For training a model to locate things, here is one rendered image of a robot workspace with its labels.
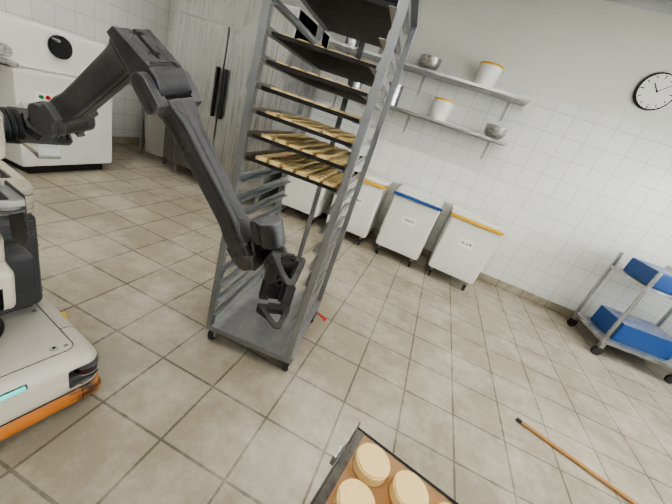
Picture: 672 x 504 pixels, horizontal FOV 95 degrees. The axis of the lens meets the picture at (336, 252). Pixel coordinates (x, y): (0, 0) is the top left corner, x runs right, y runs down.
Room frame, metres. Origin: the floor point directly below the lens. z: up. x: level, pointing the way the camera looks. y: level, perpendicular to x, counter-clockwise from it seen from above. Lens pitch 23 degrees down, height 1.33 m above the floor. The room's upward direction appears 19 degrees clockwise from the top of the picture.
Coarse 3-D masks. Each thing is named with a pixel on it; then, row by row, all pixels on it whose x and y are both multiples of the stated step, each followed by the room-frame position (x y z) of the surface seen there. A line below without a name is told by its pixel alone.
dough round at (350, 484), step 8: (352, 480) 0.26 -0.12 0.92; (344, 488) 0.24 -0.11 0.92; (352, 488) 0.25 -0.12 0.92; (360, 488) 0.25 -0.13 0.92; (368, 488) 0.25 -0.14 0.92; (336, 496) 0.24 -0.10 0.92; (344, 496) 0.24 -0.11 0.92; (352, 496) 0.24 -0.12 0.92; (360, 496) 0.24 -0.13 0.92; (368, 496) 0.25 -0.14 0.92
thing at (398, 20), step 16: (400, 0) 1.22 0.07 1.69; (400, 16) 1.22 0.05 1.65; (384, 48) 1.22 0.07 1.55; (384, 64) 1.22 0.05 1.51; (368, 112) 1.22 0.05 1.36; (352, 160) 1.22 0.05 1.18; (336, 208) 1.22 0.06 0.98; (320, 256) 1.22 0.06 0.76; (304, 304) 1.22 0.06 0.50; (288, 352) 1.22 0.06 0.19
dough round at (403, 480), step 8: (400, 472) 0.29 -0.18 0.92; (408, 472) 0.29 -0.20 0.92; (392, 480) 0.28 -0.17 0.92; (400, 480) 0.28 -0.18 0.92; (408, 480) 0.28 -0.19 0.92; (416, 480) 0.29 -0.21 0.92; (392, 488) 0.27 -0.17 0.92; (400, 488) 0.27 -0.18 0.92; (408, 488) 0.27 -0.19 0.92; (416, 488) 0.27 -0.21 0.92; (424, 488) 0.28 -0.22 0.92; (392, 496) 0.26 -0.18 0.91; (400, 496) 0.26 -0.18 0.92; (408, 496) 0.26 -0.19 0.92; (416, 496) 0.26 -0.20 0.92; (424, 496) 0.27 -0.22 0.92
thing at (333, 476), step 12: (360, 432) 0.34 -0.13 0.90; (348, 444) 0.32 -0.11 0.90; (348, 456) 0.30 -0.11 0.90; (396, 456) 0.32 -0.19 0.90; (336, 468) 0.28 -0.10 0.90; (408, 468) 0.31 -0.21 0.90; (324, 480) 0.25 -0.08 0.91; (336, 480) 0.26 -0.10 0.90; (324, 492) 0.24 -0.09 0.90; (444, 492) 0.29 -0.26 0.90
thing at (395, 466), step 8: (368, 440) 0.33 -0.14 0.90; (352, 456) 0.30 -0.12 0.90; (352, 464) 0.29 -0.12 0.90; (392, 464) 0.31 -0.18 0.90; (400, 464) 0.31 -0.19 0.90; (344, 472) 0.28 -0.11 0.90; (352, 472) 0.28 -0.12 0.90; (392, 472) 0.30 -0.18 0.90; (344, 480) 0.27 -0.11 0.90; (336, 488) 0.25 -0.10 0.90; (376, 488) 0.27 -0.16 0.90; (384, 488) 0.27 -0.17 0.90; (432, 488) 0.30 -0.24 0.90; (376, 496) 0.26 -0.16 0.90; (384, 496) 0.26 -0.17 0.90; (432, 496) 0.28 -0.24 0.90; (440, 496) 0.29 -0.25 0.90
